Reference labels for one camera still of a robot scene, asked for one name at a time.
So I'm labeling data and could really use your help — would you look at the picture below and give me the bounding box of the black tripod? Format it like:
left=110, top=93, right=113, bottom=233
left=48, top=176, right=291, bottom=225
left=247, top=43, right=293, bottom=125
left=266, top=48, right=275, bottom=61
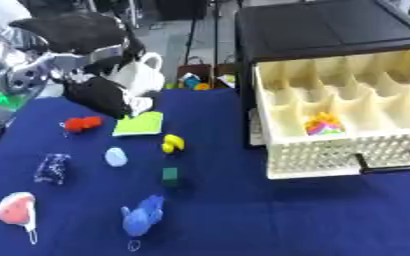
left=182, top=0, right=223, bottom=66

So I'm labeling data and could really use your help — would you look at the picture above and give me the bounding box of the white soft object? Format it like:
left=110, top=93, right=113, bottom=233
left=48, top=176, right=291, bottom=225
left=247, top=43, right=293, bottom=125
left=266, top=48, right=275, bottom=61
left=103, top=52, right=169, bottom=118

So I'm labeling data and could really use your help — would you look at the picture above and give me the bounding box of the light blue egg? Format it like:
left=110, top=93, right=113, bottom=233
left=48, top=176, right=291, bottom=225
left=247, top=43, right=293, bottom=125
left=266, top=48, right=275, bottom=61
left=103, top=146, right=130, bottom=168

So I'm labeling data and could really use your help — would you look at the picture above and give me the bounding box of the brown bag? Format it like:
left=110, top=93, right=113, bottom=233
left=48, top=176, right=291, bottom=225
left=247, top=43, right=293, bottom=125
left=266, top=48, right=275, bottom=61
left=212, top=54, right=240, bottom=90
left=175, top=55, right=216, bottom=91

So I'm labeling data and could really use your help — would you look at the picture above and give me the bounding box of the dark blue patterned pouch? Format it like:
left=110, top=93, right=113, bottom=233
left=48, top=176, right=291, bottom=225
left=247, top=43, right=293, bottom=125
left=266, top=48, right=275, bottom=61
left=31, top=152, right=74, bottom=186

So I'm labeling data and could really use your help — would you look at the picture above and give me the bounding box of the red toy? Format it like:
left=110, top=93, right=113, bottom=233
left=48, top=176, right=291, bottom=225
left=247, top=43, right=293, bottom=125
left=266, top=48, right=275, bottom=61
left=58, top=115, right=106, bottom=135

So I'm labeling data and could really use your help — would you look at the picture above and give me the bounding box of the multicoloured toy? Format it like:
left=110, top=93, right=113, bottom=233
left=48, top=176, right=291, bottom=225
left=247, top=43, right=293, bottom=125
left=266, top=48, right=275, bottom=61
left=303, top=111, right=347, bottom=137

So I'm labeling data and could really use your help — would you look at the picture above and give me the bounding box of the black drawer handle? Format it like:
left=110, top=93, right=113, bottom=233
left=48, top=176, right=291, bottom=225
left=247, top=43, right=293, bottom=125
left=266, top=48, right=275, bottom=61
left=352, top=149, right=410, bottom=175

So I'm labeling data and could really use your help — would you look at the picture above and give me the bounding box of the pale compartment drawer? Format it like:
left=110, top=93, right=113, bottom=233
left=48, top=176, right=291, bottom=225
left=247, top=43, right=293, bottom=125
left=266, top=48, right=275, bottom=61
left=252, top=48, right=410, bottom=181

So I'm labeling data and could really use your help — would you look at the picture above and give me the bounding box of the black cabinet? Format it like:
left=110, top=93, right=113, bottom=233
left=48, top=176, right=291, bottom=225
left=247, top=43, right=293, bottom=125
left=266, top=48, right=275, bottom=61
left=234, top=0, right=410, bottom=148

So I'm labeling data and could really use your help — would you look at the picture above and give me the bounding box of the pink and white soft toy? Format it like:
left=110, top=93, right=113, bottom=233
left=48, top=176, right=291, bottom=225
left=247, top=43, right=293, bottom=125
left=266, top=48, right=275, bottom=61
left=0, top=191, right=41, bottom=247

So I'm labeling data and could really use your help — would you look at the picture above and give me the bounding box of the blue soft toy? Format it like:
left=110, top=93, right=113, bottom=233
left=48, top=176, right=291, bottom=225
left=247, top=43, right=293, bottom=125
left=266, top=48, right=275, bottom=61
left=119, top=194, right=167, bottom=253

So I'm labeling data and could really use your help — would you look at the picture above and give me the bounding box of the yellow-green notepad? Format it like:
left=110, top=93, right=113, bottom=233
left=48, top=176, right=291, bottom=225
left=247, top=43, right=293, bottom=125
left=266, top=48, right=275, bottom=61
left=110, top=111, right=165, bottom=138

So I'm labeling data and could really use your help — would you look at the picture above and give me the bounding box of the yellow toy duck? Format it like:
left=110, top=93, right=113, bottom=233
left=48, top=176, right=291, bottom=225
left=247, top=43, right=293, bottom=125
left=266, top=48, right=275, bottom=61
left=159, top=133, right=188, bottom=155

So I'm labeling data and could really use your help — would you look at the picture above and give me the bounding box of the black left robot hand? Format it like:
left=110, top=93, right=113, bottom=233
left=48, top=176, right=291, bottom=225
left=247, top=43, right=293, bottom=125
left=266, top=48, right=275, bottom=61
left=7, top=12, right=148, bottom=120

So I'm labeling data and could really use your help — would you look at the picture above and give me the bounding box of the green cube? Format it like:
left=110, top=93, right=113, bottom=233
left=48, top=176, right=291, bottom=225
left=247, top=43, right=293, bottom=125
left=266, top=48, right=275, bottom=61
left=159, top=166, right=183, bottom=188

